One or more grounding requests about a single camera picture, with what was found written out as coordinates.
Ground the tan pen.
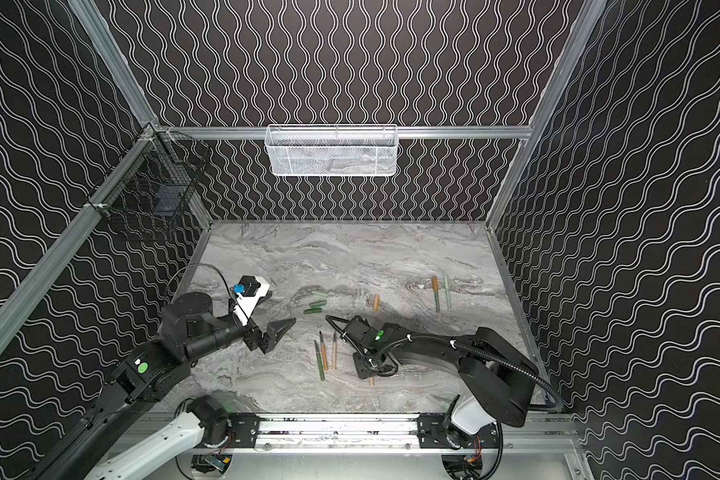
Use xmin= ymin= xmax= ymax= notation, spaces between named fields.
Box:
xmin=331 ymin=331 xmax=338 ymax=371

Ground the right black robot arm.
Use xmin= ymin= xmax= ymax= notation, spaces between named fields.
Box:
xmin=326 ymin=315 xmax=565 ymax=450

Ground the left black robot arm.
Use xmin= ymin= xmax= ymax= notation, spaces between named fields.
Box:
xmin=22 ymin=282 xmax=296 ymax=479

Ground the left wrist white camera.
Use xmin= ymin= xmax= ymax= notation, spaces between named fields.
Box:
xmin=231 ymin=275 xmax=270 ymax=327

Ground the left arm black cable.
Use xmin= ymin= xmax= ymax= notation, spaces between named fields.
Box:
xmin=173 ymin=263 xmax=241 ymax=307

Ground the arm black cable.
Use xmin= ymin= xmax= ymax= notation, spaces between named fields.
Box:
xmin=325 ymin=314 xmax=565 ymax=415
xmin=173 ymin=263 xmax=241 ymax=307

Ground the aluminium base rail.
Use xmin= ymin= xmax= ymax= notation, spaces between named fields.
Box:
xmin=222 ymin=413 xmax=579 ymax=454

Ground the white wire mesh basket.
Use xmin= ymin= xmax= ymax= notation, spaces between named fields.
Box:
xmin=264 ymin=124 xmax=400 ymax=177

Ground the black wire mesh basket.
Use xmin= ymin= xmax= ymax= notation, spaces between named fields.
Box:
xmin=92 ymin=124 xmax=211 ymax=243

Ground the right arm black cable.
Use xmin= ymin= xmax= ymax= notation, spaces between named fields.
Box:
xmin=325 ymin=314 xmax=565 ymax=415

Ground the aluminium frame back bar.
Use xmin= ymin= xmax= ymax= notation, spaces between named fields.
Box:
xmin=157 ymin=125 xmax=532 ymax=141

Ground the aluminium frame bar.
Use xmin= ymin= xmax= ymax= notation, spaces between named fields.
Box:
xmin=157 ymin=125 xmax=532 ymax=141
xmin=0 ymin=124 xmax=157 ymax=385

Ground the aluminium frame left bar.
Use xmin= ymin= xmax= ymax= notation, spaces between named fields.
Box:
xmin=0 ymin=124 xmax=157 ymax=385

